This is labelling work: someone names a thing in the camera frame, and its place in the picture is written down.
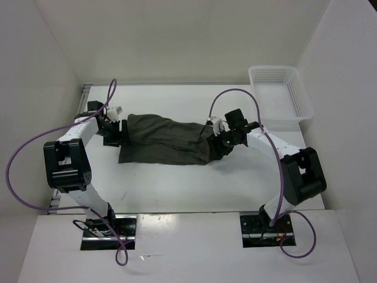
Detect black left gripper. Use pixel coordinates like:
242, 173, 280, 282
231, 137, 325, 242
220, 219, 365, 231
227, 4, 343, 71
95, 119, 131, 147

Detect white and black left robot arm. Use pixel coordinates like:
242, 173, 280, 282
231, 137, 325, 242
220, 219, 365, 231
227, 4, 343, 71
43, 101, 127, 236

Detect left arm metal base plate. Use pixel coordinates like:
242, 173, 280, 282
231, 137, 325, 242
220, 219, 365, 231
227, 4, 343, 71
74, 214, 137, 251

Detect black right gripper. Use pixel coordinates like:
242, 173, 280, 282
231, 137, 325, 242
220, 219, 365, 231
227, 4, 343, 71
207, 128, 237, 161

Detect dark olive green shorts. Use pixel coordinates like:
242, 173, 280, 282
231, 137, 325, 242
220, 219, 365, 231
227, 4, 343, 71
118, 114, 231, 166

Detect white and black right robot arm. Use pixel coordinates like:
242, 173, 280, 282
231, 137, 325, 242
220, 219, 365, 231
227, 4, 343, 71
206, 109, 327, 232

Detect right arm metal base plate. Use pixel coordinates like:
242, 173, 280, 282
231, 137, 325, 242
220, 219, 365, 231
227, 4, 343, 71
239, 212, 296, 248

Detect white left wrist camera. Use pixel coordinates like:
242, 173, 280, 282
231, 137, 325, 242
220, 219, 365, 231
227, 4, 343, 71
105, 106, 123, 122

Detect aluminium table edge rail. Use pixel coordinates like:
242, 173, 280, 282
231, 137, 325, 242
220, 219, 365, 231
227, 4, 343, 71
48, 84, 92, 215

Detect white perforated plastic basket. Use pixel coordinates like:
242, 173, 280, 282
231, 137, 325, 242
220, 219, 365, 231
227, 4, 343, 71
248, 65, 314, 124

